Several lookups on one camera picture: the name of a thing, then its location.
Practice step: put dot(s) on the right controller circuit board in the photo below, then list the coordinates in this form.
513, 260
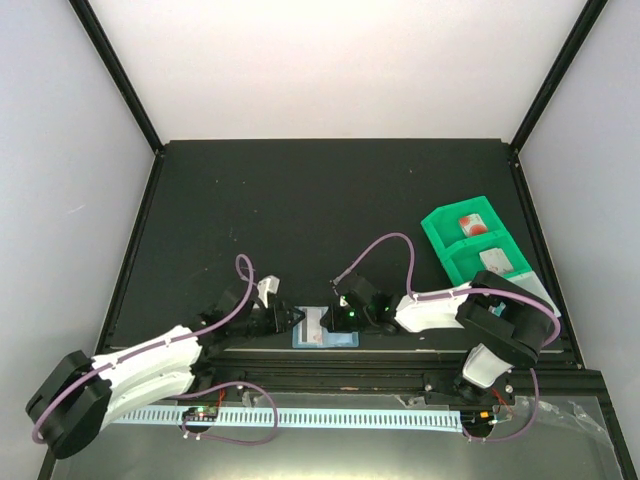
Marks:
471, 418

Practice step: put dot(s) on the light blue slotted cable duct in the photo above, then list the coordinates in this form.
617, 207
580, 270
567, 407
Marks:
306, 418

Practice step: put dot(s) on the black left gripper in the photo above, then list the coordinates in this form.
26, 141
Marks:
280, 318

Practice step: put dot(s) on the black rear left frame post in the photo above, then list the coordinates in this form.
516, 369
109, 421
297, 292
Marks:
102, 45

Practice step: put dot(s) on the controller circuit board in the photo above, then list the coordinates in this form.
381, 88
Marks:
200, 414
471, 418

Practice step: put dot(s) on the green divided storage bin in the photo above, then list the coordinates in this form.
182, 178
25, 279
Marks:
459, 255

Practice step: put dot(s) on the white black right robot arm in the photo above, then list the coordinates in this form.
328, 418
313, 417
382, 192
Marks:
507, 326

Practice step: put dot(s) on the black right side rail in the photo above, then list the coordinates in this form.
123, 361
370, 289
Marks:
543, 257

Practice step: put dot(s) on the left controller circuit board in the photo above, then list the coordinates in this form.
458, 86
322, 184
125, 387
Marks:
200, 414

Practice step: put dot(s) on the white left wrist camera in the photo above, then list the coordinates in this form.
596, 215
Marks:
267, 290

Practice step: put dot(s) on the black left side rail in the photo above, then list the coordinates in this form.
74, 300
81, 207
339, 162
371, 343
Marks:
120, 288

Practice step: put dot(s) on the black aluminium front rail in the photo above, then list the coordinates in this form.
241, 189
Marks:
377, 372

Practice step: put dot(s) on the blue leather card holder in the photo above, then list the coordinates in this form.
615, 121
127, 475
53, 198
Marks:
332, 340

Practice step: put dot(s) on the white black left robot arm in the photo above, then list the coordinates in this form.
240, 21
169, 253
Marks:
83, 395

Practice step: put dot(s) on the black rear right frame post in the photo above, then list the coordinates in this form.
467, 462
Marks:
572, 45

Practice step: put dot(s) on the black frame post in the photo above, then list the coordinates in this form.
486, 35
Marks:
572, 45
102, 45

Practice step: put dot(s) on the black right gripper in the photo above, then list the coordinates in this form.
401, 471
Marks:
335, 323

